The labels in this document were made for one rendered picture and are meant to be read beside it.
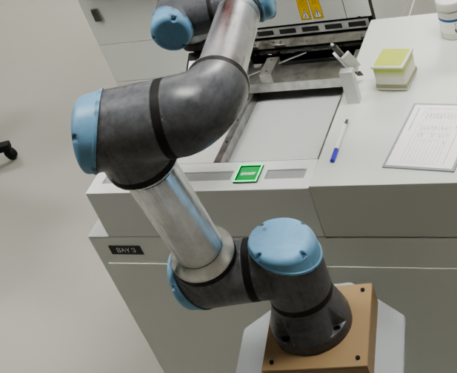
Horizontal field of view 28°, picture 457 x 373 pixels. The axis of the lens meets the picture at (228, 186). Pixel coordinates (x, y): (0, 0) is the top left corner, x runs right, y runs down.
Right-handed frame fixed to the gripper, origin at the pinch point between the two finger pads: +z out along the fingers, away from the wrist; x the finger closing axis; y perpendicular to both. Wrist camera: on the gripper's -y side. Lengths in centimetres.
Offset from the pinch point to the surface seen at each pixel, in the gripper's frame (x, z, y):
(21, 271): 148, 111, 59
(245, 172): 0.7, 14.3, 1.0
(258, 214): -1.4, 22.0, -4.0
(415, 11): -16, 36, 97
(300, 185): -13.0, 14.7, -3.1
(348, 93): -18.0, 11.3, 23.4
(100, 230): 43, 29, -2
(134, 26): 52, 8, 59
